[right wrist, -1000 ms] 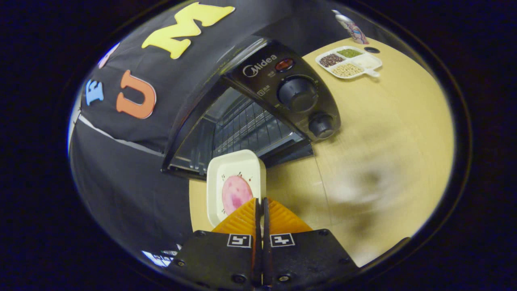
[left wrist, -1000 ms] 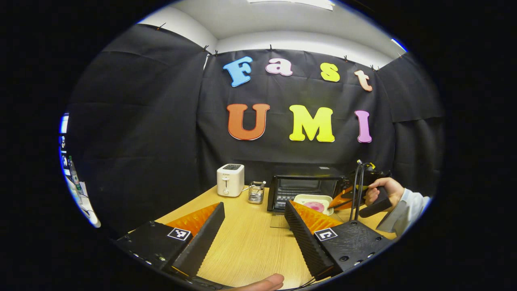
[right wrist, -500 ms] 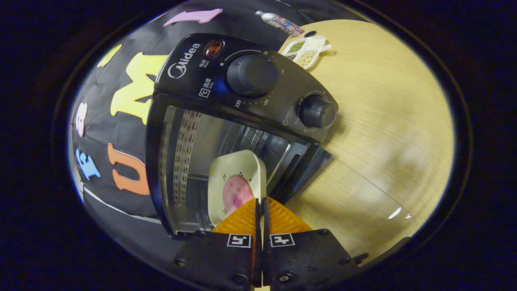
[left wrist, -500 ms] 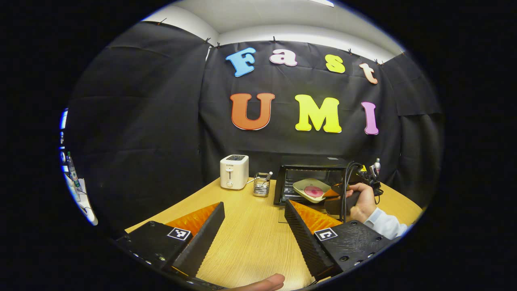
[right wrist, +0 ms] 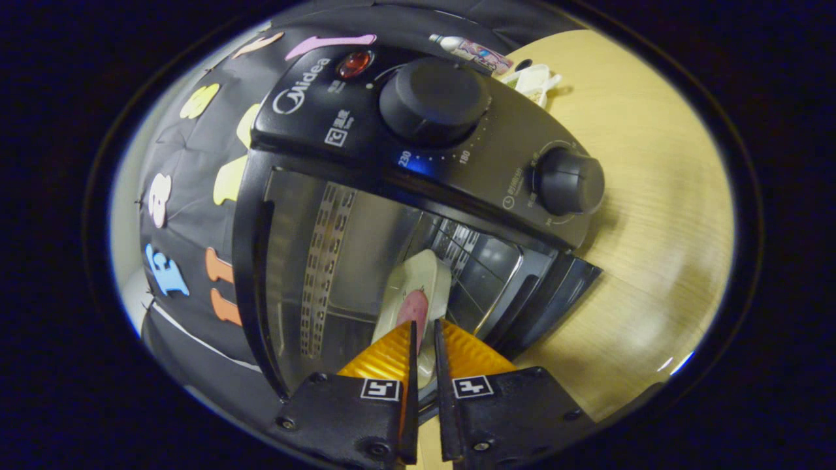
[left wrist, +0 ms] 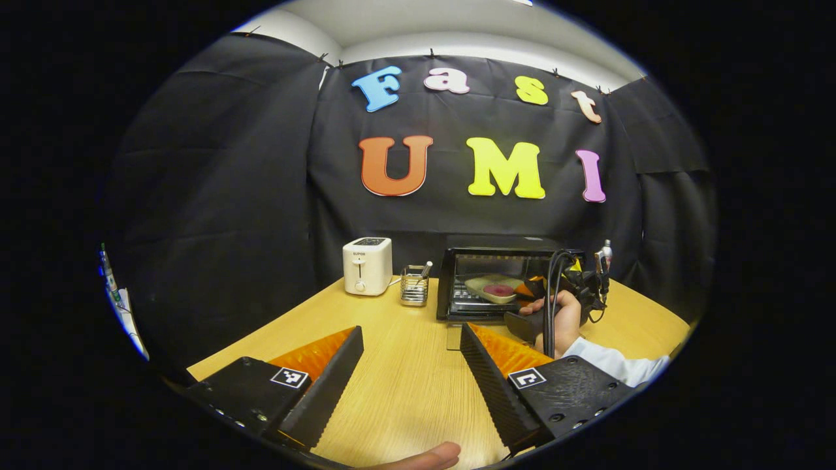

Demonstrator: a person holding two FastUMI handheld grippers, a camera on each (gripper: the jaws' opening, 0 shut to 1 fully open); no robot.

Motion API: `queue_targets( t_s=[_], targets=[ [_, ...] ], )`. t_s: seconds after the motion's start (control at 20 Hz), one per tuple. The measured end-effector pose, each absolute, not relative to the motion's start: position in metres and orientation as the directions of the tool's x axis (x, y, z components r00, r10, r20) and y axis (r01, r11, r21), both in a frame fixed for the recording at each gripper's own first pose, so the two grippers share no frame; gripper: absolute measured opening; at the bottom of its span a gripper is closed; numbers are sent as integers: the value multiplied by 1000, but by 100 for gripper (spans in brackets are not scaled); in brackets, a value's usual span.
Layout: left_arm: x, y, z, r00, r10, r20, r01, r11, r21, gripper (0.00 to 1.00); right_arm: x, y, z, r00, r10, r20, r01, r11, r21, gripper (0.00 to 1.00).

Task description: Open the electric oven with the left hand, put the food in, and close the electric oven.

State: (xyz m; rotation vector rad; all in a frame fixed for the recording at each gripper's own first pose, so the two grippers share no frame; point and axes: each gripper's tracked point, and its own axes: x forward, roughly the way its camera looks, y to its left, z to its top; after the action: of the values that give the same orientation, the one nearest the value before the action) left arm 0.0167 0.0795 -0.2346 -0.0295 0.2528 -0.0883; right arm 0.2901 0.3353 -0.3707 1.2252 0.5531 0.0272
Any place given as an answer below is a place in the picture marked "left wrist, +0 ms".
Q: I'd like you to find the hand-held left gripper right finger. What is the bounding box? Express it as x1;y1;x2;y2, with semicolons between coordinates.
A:
460;322;635;453

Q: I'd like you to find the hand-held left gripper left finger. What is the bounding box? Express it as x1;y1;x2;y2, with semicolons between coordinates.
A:
186;326;364;451

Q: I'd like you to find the white plate with food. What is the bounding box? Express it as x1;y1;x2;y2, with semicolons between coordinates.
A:
464;274;527;306

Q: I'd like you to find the black electric oven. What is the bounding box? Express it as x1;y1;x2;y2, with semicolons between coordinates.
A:
436;234;587;352

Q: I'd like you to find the white toaster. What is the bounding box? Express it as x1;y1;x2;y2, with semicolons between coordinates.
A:
342;236;393;297

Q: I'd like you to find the black backdrop cloth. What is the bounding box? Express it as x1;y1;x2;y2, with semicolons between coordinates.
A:
104;33;719;379

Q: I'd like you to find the white cluttered shelf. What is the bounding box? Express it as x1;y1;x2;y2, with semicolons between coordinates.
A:
98;244;150;361

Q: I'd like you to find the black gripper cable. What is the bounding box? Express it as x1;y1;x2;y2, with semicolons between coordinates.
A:
541;250;577;359

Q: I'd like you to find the wire mesh utensil basket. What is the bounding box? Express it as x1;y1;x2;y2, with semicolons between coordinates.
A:
400;264;430;307

